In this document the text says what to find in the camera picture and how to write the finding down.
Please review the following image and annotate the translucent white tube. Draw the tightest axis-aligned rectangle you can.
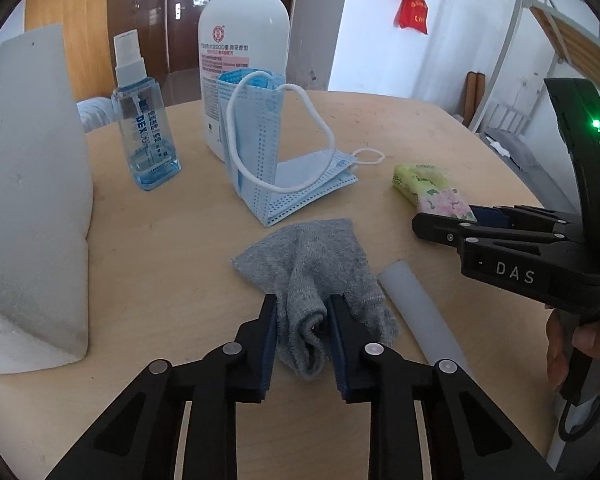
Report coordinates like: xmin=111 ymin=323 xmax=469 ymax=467
xmin=377 ymin=259 xmax=473 ymax=378

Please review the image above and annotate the grey sock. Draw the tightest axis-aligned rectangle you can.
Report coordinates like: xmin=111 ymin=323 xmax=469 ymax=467
xmin=230 ymin=218 xmax=400 ymax=381

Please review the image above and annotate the dark brown entrance door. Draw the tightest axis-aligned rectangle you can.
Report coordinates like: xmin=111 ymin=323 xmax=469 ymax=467
xmin=162 ymin=0 xmax=231 ymax=73

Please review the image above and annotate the white pump lotion bottle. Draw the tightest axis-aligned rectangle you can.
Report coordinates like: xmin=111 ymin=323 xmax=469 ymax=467
xmin=199 ymin=0 xmax=291 ymax=163

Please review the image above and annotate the floral tissue packet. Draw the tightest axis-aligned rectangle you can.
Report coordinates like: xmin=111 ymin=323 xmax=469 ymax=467
xmin=392 ymin=162 xmax=477 ymax=223

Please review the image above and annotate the wooden wardrobe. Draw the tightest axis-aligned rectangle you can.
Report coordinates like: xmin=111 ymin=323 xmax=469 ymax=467
xmin=22 ymin=0 xmax=168 ymax=111

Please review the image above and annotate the person's right hand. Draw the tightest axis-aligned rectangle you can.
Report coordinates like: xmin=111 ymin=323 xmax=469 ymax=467
xmin=546 ymin=307 xmax=600 ymax=391

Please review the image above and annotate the red cloth bag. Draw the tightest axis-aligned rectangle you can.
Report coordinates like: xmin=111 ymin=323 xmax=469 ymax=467
xmin=397 ymin=0 xmax=429 ymax=36

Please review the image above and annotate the light blue plastic bag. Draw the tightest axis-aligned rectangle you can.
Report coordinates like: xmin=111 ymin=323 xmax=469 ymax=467
xmin=76 ymin=96 xmax=118 ymax=133

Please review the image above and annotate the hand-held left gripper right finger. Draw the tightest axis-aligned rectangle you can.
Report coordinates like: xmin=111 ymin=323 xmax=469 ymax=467
xmin=328 ymin=294 xmax=556 ymax=480

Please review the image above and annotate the blue face mask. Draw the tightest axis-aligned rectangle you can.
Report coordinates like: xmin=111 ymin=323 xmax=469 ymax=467
xmin=217 ymin=69 xmax=337 ymax=202
xmin=235 ymin=147 xmax=386 ymax=228

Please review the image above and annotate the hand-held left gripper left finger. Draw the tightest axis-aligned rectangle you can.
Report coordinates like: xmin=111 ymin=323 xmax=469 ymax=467
xmin=45 ymin=294 xmax=279 ymax=480

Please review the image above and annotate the black cable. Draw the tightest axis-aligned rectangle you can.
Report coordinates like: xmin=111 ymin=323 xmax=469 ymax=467
xmin=557 ymin=390 xmax=600 ymax=443

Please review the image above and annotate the clear blue spray bottle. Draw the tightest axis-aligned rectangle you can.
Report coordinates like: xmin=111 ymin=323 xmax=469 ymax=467
xmin=111 ymin=31 xmax=182 ymax=192

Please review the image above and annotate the white metal bunk bed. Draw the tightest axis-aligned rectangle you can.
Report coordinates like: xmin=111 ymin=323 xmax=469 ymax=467
xmin=467 ymin=0 xmax=600 ymax=211

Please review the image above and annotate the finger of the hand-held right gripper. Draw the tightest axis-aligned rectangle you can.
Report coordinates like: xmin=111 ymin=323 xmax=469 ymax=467
xmin=467 ymin=204 xmax=586 ymax=233
xmin=412 ymin=212 xmax=583 ymax=257

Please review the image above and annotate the wooden board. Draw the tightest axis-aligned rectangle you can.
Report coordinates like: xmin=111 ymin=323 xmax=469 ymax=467
xmin=464 ymin=72 xmax=487 ymax=127

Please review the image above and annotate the white foam box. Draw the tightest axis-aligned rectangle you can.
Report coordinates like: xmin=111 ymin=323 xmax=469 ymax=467
xmin=0 ymin=24 xmax=95 ymax=376

